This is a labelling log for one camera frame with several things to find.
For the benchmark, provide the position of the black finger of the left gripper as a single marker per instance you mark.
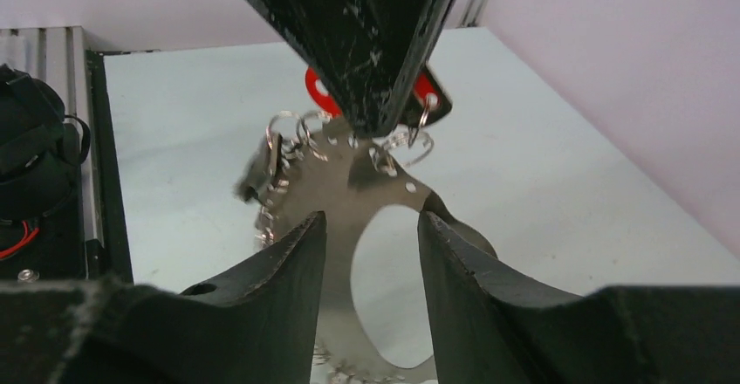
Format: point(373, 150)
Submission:
point(367, 53)

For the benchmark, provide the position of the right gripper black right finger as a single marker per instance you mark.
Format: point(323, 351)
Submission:
point(492, 324)

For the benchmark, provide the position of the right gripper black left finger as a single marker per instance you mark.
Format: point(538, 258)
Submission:
point(253, 323)

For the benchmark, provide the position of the red tagged key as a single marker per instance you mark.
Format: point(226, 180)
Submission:
point(427, 103)

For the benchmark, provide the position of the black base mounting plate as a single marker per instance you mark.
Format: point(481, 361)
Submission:
point(111, 211)

